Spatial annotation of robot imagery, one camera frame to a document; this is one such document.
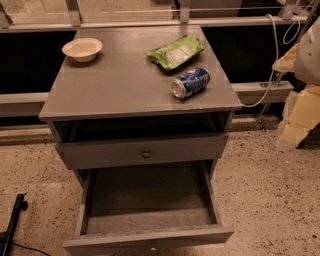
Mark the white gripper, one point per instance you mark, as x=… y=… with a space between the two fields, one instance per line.
x=309 y=58

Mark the blue pepsi can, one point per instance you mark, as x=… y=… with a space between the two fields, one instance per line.
x=190 y=82

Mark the grey wooden drawer cabinet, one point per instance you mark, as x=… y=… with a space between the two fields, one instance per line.
x=121 y=94

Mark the round top drawer knob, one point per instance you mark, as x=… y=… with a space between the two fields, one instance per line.
x=146 y=154

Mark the round drawer knob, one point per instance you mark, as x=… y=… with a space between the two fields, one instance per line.
x=146 y=154
x=153 y=249

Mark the open grey middle drawer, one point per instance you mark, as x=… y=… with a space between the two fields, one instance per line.
x=130 y=209

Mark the round middle drawer knob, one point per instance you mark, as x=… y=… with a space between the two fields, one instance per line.
x=153 y=249

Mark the green chip bag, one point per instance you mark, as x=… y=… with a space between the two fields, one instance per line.
x=176 y=53

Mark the white ceramic bowl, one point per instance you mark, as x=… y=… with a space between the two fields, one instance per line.
x=83 y=49

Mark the black stand on floor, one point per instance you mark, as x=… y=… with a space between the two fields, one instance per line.
x=6 y=237

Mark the metal railing frame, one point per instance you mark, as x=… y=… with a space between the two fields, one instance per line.
x=59 y=15

